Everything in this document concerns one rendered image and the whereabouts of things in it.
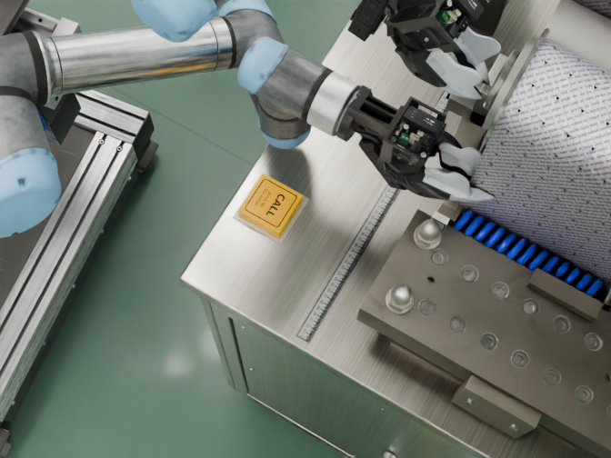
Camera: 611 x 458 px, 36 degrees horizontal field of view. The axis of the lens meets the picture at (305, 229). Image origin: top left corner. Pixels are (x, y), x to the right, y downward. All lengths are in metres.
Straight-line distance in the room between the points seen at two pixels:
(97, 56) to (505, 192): 0.55
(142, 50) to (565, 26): 0.54
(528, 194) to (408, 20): 0.29
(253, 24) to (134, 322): 1.11
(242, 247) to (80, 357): 0.99
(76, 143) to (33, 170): 1.11
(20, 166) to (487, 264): 0.60
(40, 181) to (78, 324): 1.20
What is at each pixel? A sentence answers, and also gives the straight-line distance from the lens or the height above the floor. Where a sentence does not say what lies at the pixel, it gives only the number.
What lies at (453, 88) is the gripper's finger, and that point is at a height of 1.27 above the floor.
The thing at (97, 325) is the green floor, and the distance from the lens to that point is 2.32.
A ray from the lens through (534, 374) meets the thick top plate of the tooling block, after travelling 1.25.
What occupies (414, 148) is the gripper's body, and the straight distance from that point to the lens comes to 1.17.
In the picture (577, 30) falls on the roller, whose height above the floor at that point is 1.23.
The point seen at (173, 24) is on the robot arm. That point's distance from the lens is 0.97.
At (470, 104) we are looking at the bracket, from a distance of 1.23.
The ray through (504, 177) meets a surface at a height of 1.16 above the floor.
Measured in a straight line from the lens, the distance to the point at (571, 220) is 1.19.
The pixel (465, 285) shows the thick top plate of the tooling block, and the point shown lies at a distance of 1.25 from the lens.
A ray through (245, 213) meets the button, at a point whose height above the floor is 0.92.
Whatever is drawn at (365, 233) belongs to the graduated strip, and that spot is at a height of 0.90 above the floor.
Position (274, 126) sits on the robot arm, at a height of 1.03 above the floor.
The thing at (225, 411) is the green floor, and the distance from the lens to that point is 2.25.
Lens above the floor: 2.22
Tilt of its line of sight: 71 degrees down
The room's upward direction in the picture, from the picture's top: 3 degrees clockwise
